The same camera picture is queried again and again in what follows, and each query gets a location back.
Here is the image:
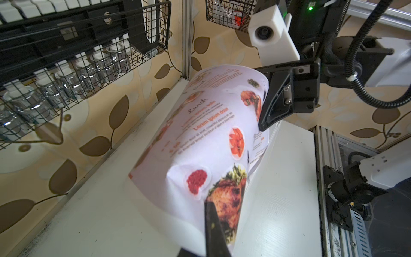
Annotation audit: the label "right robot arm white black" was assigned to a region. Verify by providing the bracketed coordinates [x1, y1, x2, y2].
[248, 1, 411, 257]

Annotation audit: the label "printed paper restaurant menu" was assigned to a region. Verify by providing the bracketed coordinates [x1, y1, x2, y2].
[125, 65, 269, 256]

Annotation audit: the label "black wire basket right wall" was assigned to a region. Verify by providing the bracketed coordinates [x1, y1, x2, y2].
[205, 0, 257, 32]

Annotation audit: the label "black wire basket back wall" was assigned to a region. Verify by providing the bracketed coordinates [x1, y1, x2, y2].
[1, 1, 172, 149]

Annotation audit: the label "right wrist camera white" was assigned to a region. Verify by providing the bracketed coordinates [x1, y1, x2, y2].
[248, 4, 300, 66]

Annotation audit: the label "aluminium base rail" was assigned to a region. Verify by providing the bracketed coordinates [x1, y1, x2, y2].
[312, 125, 377, 257]

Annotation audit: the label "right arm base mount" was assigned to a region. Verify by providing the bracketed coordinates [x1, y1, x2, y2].
[322, 162, 387, 232]

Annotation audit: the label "black wire basket wall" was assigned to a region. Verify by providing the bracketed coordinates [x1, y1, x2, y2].
[205, 0, 257, 32]
[1, 1, 172, 149]

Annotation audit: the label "aluminium frame bars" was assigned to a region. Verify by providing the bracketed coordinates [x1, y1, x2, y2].
[181, 0, 411, 79]

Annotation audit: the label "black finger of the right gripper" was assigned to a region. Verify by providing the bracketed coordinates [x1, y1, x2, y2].
[256, 66, 293, 131]

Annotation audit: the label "black corrugated cable conduit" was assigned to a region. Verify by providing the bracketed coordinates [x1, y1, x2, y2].
[343, 0, 411, 109]

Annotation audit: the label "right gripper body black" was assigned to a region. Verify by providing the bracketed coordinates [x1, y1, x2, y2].
[291, 58, 321, 114]

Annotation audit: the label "red item in basket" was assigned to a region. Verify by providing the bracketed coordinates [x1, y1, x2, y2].
[233, 11, 247, 29]

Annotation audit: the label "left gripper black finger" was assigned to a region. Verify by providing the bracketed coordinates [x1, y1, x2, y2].
[177, 201, 231, 257]

